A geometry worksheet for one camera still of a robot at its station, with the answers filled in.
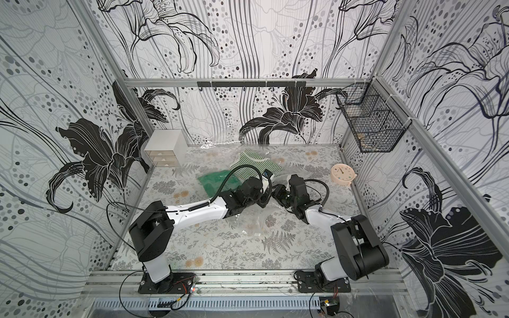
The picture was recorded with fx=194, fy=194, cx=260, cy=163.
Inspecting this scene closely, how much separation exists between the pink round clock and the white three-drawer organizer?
84 cm

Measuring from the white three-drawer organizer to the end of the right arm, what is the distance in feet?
1.94

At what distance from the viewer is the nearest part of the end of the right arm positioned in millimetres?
673

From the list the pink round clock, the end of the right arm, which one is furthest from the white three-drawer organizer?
the pink round clock

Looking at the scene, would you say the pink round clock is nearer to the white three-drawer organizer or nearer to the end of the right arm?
the end of the right arm

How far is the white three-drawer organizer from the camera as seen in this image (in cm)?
103

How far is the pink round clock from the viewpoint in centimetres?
102

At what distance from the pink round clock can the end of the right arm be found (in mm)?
356
